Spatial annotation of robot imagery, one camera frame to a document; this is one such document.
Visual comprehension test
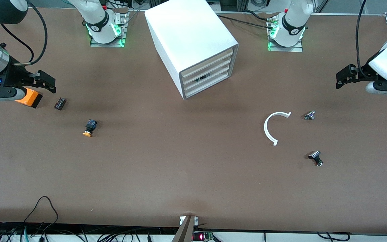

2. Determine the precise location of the yellow push button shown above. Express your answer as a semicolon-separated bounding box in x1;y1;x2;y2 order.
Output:
82;119;98;137

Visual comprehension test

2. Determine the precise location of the white curved plastic arc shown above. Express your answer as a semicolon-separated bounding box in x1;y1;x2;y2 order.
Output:
264;112;292;147

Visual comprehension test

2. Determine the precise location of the circuit board red display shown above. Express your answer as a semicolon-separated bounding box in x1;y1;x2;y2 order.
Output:
193;231;216;242

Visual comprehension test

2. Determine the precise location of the orange button enclosure box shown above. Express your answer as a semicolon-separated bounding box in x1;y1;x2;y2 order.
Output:
15;87;43;109

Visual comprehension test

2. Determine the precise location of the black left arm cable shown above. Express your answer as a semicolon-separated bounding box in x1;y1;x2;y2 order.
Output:
356;0;369;78

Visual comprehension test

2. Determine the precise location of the aluminium left arm base plate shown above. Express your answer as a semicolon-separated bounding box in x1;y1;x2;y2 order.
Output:
268;13;304;52

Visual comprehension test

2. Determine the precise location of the aluminium right arm base plate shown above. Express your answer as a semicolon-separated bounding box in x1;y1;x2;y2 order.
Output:
90;8;129;48

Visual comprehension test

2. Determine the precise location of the black head silver switch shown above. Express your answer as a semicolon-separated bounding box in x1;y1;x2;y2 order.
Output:
308;151;324;167

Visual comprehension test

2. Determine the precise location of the black table cable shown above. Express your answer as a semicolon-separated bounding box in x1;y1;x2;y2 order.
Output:
216;10;276;31

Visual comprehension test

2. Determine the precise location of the black looped cable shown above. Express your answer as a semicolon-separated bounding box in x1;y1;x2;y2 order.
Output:
19;196;59;236

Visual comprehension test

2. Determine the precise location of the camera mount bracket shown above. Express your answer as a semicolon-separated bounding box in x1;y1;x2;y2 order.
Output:
172;215;199;242

